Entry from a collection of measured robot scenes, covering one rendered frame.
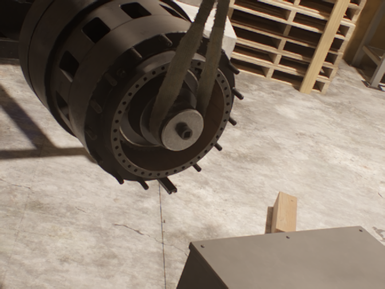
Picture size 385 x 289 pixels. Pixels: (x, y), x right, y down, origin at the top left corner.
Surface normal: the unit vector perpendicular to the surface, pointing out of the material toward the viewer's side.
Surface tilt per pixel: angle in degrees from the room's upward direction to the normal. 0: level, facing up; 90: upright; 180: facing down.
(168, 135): 90
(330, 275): 0
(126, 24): 33
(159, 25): 16
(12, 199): 0
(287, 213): 0
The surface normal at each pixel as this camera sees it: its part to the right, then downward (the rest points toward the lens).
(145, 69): -0.32, -0.65
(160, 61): -0.12, -0.76
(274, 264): 0.31, -0.86
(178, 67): 0.07, 0.50
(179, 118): 0.50, 0.51
